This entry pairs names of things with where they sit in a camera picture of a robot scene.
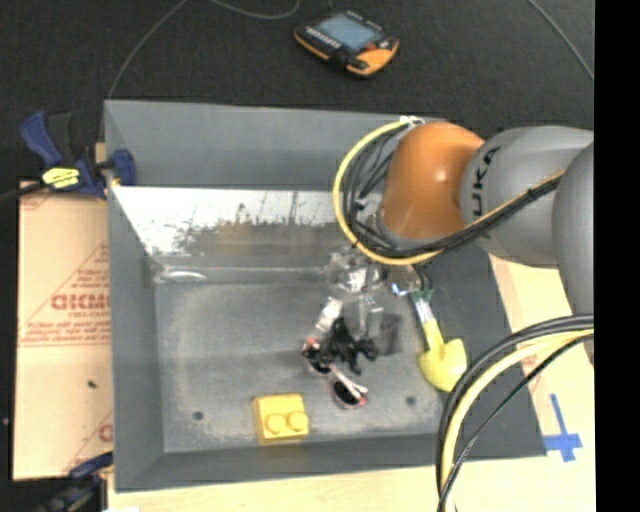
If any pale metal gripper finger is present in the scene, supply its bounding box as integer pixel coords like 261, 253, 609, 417
312, 295, 346, 344
348, 299, 385, 347

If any black toy animal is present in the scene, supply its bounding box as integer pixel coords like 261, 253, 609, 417
301, 317, 379, 376

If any yellow toy shovel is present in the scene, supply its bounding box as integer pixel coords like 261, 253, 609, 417
408, 294, 469, 394

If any grey metal bin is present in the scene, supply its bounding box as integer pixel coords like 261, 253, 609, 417
102, 99, 547, 491

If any yellow toy brick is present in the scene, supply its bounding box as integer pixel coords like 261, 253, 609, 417
251, 393, 310, 446

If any brown cardboard board red print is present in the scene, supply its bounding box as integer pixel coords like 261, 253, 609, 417
12, 179, 116, 481

